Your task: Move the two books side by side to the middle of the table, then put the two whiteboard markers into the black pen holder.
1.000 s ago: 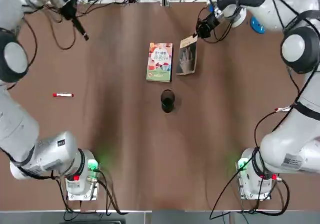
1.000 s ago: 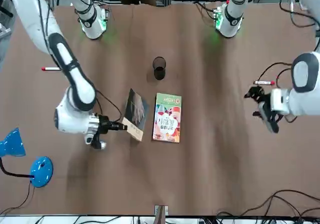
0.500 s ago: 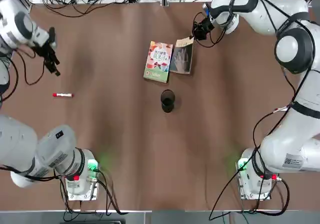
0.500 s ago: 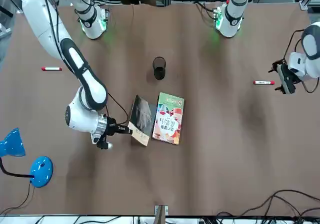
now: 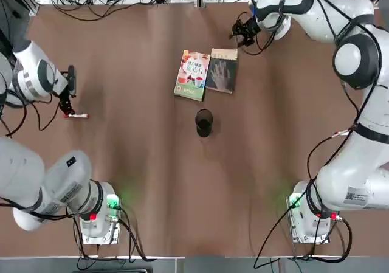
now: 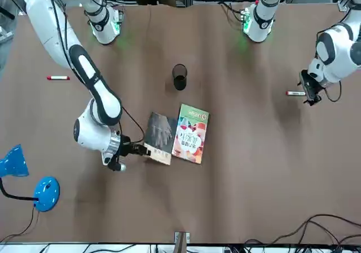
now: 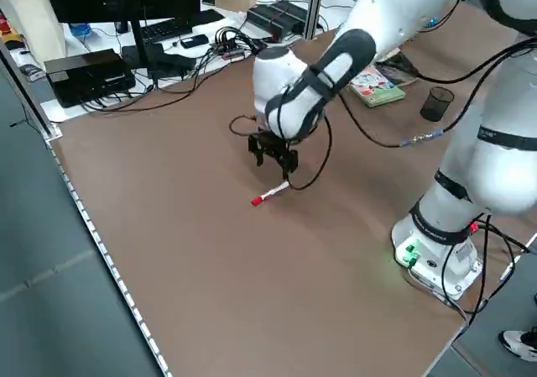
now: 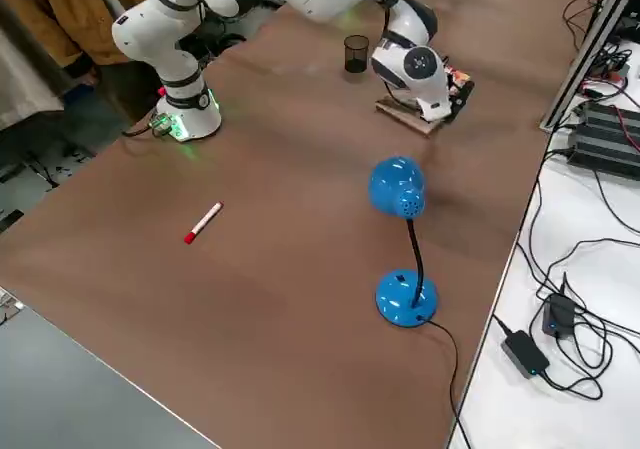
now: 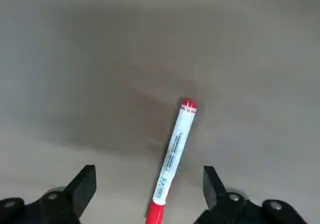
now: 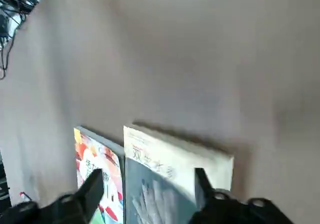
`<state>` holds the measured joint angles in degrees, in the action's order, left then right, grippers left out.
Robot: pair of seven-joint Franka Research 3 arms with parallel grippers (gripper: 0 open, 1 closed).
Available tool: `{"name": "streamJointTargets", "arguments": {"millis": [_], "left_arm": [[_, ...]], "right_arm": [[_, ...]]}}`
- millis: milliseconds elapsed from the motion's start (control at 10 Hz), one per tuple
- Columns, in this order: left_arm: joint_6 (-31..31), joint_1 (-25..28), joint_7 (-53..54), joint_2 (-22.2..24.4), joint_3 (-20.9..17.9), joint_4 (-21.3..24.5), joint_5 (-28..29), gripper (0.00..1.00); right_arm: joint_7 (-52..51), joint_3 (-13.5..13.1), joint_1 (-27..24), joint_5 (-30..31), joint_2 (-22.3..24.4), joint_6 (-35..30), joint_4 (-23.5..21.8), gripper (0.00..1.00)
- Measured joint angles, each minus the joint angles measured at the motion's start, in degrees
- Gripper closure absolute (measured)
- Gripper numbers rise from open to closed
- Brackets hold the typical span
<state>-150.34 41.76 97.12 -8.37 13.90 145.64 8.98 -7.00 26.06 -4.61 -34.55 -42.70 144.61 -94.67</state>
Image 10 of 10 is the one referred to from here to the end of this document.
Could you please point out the colourful green red book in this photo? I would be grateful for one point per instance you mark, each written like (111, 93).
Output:
(87, 156)

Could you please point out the dark grey book hand print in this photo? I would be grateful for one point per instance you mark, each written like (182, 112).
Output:
(155, 184)

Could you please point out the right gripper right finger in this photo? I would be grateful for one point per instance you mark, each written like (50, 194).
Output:
(225, 211)

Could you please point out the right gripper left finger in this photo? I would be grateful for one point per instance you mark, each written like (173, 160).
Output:
(85, 201)

